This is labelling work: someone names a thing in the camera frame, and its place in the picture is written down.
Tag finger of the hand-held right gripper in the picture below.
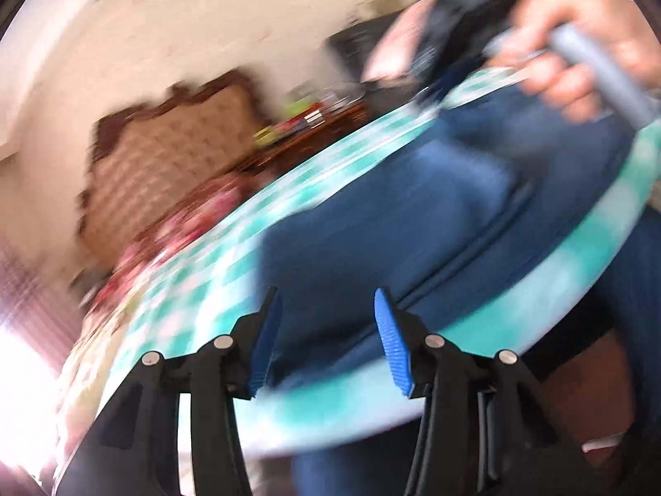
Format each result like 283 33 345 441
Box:
413 54 489 109

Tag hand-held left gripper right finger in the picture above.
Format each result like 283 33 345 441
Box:
373 288 615 496

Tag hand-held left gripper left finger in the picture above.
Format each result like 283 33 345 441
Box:
54 285 284 496

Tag blue denim pants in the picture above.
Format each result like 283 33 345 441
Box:
255 80 641 388

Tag person's right hand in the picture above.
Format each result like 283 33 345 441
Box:
488 0 661 125

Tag large pink pillow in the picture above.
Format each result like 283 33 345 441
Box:
361 0 440 83

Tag green checkered tablecloth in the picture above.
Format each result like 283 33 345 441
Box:
57 67 661 460

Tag red floral quilt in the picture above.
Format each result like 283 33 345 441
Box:
77 176 269 321

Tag dark wooden nightstand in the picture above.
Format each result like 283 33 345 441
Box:
227 100 370 176

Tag floral bed sheet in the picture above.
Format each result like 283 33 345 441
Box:
54 289 135 476

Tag tufted carved wooden headboard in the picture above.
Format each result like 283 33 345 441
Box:
77 69 274 269

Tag pink curtain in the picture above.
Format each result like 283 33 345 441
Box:
0 232 83 357

